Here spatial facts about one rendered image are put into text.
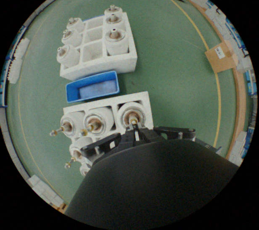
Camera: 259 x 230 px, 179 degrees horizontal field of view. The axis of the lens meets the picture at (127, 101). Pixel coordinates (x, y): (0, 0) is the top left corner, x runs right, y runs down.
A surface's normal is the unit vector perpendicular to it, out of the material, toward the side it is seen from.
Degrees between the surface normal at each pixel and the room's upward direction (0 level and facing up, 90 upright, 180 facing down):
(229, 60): 90
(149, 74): 0
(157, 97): 0
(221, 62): 90
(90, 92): 0
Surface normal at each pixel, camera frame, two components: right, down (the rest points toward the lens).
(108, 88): 0.00, 0.00
